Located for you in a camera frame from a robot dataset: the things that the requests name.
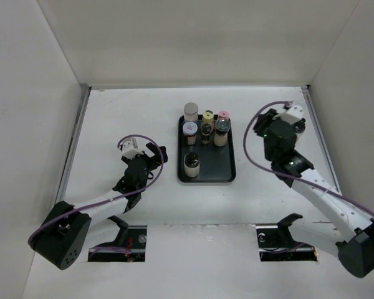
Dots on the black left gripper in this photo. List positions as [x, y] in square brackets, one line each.
[156, 151]

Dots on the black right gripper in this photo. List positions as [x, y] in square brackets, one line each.
[263, 120]

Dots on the black pump bottle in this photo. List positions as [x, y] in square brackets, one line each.
[191, 164]
[299, 128]

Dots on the pink cap spice bottle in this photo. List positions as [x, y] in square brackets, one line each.
[223, 114]

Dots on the yellow cap spice bottle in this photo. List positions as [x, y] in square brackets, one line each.
[208, 117]

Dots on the dark sauce jar white lid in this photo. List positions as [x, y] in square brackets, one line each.
[190, 131]

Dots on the small dark spice bottle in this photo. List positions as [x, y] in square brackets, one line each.
[206, 130]

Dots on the tall jar silver lid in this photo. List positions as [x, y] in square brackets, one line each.
[191, 112]

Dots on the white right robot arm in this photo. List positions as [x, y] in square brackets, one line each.
[351, 239]

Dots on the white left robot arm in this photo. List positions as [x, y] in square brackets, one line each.
[61, 237]

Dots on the black rectangular tray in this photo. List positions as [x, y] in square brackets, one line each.
[217, 164]

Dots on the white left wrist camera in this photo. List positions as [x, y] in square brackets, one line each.
[129, 148]

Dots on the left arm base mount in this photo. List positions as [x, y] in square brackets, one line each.
[129, 245]

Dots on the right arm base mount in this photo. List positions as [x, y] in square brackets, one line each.
[277, 245]

